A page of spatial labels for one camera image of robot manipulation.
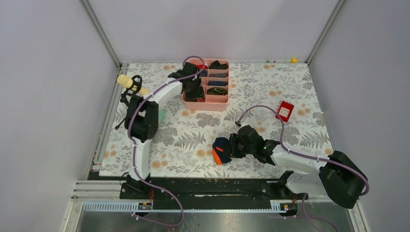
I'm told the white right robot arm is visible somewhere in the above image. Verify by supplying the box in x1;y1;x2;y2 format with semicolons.
216;125;369;209

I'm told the black rolled garment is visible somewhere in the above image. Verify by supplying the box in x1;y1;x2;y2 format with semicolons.
208;60;229;70

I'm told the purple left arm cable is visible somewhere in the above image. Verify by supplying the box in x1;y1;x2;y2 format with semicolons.
127;56;205;227

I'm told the floral table mat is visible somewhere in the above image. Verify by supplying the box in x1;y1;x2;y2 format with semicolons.
99;62;340;179

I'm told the blue rolled garment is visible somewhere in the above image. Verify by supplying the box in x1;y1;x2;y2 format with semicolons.
207;81;228;87

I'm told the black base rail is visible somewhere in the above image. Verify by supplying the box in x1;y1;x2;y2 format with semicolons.
119;177;304;210

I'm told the navy rolled garment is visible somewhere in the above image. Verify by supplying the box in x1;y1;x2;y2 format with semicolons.
199;70;208;77

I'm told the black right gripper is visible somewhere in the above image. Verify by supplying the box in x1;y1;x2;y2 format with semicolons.
221;133;256;159

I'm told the mint green microphone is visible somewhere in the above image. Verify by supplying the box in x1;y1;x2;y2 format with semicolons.
158;109;166;123

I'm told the olive green rolled garment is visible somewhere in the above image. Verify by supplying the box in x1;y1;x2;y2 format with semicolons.
206;87;228;96

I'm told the yellow microphone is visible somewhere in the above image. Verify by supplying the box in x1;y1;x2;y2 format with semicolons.
117;74;150;95

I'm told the red small box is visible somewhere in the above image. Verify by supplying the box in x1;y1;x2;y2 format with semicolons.
276;101;294;122

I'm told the red rolled garment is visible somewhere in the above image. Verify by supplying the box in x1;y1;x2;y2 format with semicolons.
197;64;208;70

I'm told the black tripod microphone stand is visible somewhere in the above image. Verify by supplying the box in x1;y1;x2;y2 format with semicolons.
115;74;144;131

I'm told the navy orange boxer underwear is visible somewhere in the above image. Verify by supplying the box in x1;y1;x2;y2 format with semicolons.
212;137;232;165

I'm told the pink compartment organizer box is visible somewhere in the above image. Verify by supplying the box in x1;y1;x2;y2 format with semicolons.
182;58;230;111

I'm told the striped rolled garment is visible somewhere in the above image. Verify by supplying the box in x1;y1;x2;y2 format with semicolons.
209;73;228;78

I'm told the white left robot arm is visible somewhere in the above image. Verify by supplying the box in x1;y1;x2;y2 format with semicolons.
117;56;206;199

